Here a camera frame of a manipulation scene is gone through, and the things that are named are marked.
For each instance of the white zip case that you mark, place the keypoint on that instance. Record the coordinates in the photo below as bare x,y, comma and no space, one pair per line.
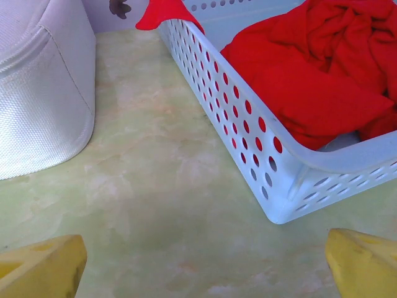
37,93

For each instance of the red t-shirt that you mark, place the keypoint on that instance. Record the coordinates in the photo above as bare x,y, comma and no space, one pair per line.
310,77

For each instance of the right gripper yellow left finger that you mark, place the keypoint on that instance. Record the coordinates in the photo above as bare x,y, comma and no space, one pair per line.
43,270

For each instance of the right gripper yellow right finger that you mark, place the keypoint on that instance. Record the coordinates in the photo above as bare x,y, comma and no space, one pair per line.
366,267

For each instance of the light blue perforated basket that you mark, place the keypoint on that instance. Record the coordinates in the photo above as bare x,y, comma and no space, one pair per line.
248,136

